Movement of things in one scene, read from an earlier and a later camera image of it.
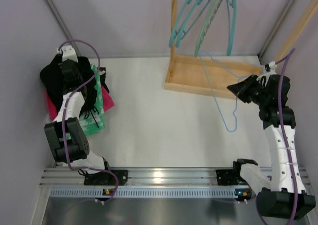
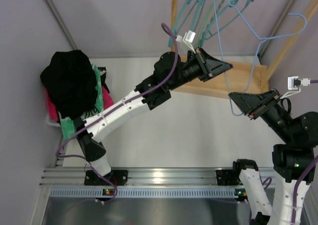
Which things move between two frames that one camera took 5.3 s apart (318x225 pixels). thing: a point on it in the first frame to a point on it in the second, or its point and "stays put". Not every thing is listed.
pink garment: (109, 104) stays put
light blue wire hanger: (239, 77) to (261, 38)
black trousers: (51, 77) stays put
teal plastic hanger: (230, 33) to (218, 13)
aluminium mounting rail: (136, 176) stays put
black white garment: (102, 72) stays put
